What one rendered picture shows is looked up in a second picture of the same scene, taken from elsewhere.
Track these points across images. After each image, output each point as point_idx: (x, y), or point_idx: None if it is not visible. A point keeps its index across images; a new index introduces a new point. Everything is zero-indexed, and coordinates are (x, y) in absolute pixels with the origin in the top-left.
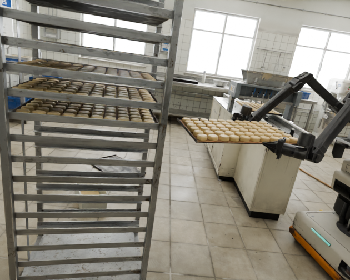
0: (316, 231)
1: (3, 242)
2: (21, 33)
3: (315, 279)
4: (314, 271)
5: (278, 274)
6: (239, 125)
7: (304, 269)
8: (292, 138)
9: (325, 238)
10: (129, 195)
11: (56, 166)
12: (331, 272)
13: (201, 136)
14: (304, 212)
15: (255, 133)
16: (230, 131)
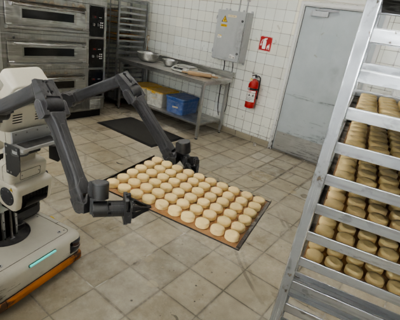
0: (35, 261)
1: None
2: None
3: (72, 281)
4: (57, 284)
5: (94, 306)
6: (175, 190)
7: (61, 291)
8: (160, 159)
9: (46, 253)
10: (320, 281)
11: None
12: (68, 262)
13: (263, 198)
14: None
15: (183, 177)
16: (213, 189)
